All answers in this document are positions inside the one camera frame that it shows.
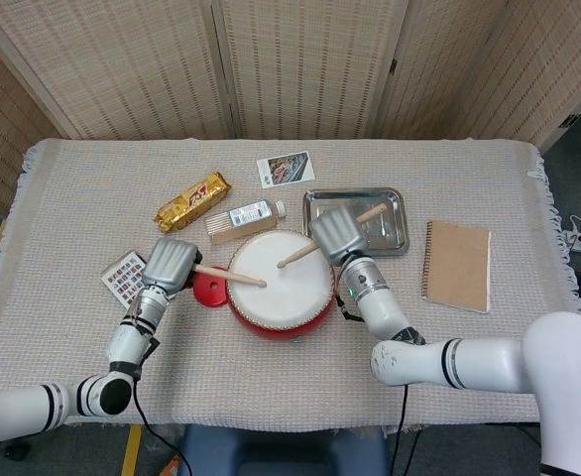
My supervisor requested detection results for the clear bottle with white cap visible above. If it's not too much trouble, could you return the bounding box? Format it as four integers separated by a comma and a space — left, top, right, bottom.
228, 199, 289, 228

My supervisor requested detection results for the wooden drumstick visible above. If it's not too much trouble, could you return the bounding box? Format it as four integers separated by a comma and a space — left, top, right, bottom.
276, 202, 389, 269
190, 264, 269, 289

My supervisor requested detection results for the stamp print card box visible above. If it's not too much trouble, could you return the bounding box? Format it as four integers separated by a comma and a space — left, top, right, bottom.
100, 250, 149, 307

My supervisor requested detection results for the beige woven tablecloth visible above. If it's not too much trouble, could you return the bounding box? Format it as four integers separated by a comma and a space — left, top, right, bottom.
0, 137, 581, 428

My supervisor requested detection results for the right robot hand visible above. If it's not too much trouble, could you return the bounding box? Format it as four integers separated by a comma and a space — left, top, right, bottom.
308, 205, 369, 268

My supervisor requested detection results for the photo postcard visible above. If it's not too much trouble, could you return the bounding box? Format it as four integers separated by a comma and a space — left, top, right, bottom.
256, 150, 317, 189

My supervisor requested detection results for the red plastic disc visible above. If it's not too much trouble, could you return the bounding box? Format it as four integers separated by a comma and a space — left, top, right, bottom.
190, 276, 232, 308

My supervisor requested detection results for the stainless steel tray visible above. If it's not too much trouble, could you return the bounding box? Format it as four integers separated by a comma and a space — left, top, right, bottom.
302, 186, 410, 259

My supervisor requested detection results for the woven folding screen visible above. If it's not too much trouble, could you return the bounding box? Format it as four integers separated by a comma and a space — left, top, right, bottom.
0, 0, 581, 214

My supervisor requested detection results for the wooden stick box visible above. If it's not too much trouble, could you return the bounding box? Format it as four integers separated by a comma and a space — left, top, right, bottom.
204, 211, 278, 245

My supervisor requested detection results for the gold biscuit packet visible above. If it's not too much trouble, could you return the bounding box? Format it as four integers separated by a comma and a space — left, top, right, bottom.
153, 172, 233, 235

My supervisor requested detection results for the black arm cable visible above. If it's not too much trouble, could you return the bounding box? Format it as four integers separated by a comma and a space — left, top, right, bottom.
333, 293, 413, 476
130, 339, 193, 476

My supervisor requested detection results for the red drum with white head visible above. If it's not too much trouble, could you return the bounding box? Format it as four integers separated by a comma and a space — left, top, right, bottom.
225, 231, 339, 343

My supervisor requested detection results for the blue padded seat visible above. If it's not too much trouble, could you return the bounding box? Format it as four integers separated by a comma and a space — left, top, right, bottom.
177, 423, 391, 476

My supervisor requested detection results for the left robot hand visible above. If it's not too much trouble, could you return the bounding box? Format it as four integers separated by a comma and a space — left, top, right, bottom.
143, 237, 203, 295

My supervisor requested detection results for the kraft spiral notebook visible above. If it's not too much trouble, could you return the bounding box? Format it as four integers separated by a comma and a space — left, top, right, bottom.
421, 220, 494, 314

